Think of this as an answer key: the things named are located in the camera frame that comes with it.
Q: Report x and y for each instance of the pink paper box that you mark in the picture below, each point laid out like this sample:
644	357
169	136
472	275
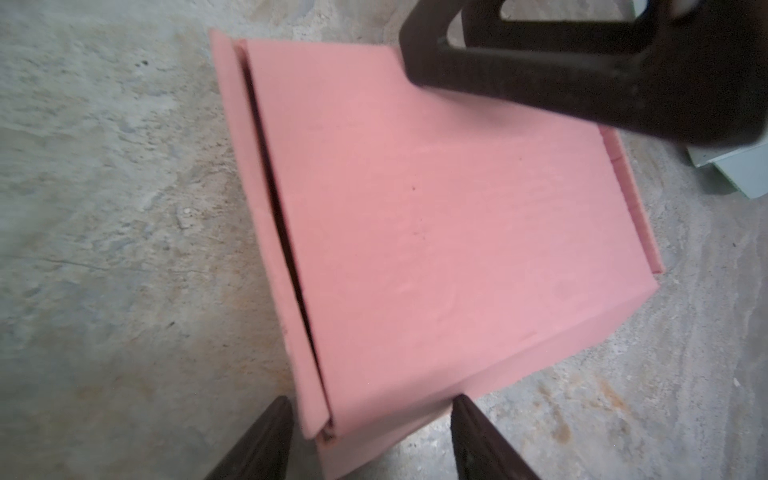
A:
422	244

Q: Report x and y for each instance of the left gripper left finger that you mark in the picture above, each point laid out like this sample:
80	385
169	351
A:
263	451

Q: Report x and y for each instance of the light blue paper box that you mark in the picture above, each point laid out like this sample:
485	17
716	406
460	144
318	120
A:
745	167

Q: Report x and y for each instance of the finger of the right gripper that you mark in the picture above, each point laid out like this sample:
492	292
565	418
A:
699	78

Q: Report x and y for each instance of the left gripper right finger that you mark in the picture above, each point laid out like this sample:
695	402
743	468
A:
480	451

